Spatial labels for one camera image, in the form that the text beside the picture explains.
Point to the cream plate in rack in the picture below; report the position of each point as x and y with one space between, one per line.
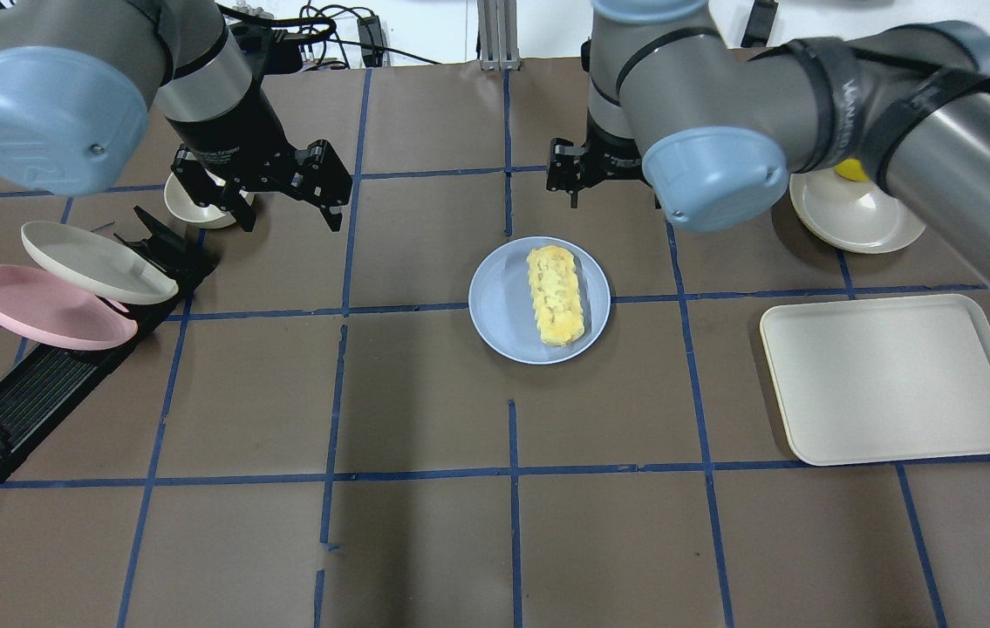
96 264

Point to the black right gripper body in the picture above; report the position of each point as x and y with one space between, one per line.
606 155

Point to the black dish rack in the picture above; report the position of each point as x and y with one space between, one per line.
48 382

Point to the cream round plate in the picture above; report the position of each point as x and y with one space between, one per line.
854 216

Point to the black power adapter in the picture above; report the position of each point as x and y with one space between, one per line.
372 41

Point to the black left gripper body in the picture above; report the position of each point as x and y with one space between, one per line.
228 135

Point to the aluminium frame post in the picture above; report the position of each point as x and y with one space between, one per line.
498 48

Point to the pink plate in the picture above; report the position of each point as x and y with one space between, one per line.
36 305

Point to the blue plate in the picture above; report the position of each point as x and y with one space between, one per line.
501 309

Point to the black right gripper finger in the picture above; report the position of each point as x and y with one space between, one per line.
565 169

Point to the yellow lemon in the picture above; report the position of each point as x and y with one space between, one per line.
851 170

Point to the cream bowl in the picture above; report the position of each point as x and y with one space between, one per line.
180 204

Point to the white rectangular tray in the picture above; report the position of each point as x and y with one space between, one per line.
881 379

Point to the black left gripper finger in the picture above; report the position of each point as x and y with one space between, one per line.
206 188
321 179

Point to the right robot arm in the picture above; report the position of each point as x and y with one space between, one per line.
717 138

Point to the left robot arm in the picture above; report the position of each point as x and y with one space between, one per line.
78 80

